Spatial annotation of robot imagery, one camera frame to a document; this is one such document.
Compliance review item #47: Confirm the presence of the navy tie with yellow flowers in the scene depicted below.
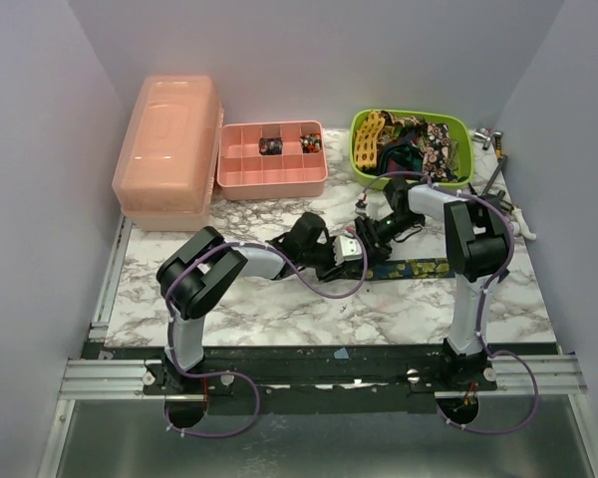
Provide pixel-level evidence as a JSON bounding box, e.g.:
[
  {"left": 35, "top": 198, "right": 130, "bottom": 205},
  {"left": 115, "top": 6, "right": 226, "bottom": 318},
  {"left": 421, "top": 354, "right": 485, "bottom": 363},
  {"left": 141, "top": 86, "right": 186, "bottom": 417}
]
[{"left": 365, "top": 258, "right": 455, "bottom": 281}]

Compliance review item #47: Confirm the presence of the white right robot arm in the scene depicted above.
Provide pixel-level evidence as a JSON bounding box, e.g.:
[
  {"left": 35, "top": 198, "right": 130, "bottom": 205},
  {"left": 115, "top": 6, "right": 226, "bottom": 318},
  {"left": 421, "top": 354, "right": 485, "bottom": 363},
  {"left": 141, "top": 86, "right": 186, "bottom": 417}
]
[{"left": 355, "top": 176, "right": 514, "bottom": 390}]

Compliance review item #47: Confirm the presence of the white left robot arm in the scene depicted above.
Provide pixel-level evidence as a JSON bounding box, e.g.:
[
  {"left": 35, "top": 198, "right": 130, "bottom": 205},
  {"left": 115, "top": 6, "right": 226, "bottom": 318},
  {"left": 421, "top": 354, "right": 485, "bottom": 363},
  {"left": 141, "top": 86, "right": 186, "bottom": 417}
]
[{"left": 156, "top": 213, "right": 371, "bottom": 393}]

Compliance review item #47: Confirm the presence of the green navy red striped tie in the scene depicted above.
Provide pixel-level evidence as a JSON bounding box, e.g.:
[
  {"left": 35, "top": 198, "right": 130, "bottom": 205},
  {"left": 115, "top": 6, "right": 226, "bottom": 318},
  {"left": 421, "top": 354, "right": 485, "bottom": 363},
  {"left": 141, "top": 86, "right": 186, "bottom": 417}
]
[{"left": 378, "top": 143, "right": 424, "bottom": 174}]

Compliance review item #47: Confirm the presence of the yellow tie with beetles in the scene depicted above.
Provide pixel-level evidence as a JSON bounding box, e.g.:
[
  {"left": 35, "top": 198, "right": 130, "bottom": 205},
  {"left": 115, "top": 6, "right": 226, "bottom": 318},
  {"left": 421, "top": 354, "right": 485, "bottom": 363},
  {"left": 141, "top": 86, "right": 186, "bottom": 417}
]
[{"left": 353, "top": 111, "right": 385, "bottom": 170}]

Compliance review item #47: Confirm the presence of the green plastic bin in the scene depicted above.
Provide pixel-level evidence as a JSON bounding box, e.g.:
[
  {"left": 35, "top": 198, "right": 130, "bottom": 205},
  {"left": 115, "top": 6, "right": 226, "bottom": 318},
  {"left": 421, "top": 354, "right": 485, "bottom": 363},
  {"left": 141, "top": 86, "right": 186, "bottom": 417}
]
[{"left": 350, "top": 109, "right": 474, "bottom": 189}]

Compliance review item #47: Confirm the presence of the rolled colourful tie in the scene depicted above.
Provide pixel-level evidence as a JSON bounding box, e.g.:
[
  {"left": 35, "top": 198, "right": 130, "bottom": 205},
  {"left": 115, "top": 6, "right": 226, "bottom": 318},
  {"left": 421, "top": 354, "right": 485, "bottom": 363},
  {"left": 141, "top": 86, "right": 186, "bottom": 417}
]
[{"left": 299, "top": 132, "right": 322, "bottom": 154}]

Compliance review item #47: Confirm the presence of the grey metal clamp tool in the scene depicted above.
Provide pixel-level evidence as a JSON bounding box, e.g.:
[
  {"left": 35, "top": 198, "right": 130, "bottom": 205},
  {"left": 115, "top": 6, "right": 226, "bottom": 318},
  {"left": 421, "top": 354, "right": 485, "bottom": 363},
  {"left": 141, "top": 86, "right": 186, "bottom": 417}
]
[{"left": 480, "top": 155, "right": 507, "bottom": 201}]

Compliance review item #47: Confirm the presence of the pink compartment tray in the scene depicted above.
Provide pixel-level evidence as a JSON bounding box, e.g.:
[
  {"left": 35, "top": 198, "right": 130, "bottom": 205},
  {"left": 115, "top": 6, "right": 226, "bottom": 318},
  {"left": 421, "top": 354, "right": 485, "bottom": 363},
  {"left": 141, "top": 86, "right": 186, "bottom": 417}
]
[{"left": 216, "top": 120, "right": 328, "bottom": 201}]

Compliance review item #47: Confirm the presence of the rolled dark floral tie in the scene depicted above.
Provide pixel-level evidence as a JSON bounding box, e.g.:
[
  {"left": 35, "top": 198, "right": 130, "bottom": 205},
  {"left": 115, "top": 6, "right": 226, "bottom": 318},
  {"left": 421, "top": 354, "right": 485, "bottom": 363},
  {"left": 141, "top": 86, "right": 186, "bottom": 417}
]
[{"left": 258, "top": 137, "right": 283, "bottom": 155}]

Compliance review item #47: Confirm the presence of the white plastic fitting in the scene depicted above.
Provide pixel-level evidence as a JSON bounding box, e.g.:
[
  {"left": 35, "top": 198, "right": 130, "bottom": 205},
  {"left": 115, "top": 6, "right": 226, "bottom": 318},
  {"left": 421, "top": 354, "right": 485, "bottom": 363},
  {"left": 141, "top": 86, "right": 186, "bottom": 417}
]
[{"left": 508, "top": 205, "right": 537, "bottom": 241}]

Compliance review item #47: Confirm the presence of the pink translucent storage box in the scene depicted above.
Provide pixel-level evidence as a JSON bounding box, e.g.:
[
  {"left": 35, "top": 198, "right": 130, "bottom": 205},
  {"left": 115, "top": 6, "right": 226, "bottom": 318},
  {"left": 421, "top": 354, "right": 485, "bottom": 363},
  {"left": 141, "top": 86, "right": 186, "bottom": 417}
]
[{"left": 112, "top": 76, "right": 223, "bottom": 232}]

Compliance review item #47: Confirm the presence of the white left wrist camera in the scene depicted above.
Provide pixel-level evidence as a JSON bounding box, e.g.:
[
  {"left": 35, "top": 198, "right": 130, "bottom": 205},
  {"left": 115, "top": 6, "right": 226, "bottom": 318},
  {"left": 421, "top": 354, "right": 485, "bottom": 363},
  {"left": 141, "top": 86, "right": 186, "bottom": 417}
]
[{"left": 333, "top": 235, "right": 364, "bottom": 266}]

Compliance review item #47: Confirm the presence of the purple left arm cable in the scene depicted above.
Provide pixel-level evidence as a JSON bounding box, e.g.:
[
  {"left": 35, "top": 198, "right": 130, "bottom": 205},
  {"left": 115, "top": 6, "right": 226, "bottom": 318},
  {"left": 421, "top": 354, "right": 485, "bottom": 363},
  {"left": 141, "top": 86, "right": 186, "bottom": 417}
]
[{"left": 163, "top": 226, "right": 373, "bottom": 439}]

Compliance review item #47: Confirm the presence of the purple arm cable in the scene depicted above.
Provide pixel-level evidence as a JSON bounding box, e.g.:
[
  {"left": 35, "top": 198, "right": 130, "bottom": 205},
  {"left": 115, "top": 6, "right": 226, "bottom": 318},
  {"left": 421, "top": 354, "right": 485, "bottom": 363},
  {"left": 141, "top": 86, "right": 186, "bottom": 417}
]
[
  {"left": 358, "top": 171, "right": 542, "bottom": 435},
  {"left": 163, "top": 226, "right": 373, "bottom": 439}
]

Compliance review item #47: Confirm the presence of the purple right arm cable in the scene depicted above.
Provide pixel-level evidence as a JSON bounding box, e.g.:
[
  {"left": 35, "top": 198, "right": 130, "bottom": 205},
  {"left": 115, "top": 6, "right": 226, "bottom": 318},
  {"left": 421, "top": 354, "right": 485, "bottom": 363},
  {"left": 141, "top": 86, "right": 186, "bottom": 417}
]
[{"left": 358, "top": 171, "right": 542, "bottom": 435}]

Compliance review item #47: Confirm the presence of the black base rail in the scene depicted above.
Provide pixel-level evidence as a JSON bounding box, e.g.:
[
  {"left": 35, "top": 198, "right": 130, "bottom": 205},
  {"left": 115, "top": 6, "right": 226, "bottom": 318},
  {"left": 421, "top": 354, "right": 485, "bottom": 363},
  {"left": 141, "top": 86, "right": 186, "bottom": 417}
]
[{"left": 80, "top": 344, "right": 560, "bottom": 423}]

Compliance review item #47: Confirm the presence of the aluminium extrusion rail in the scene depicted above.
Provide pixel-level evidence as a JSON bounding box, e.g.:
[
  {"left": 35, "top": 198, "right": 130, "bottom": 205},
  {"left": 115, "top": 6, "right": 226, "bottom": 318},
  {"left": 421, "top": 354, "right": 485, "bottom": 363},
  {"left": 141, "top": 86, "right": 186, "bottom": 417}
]
[{"left": 59, "top": 355, "right": 587, "bottom": 401}]

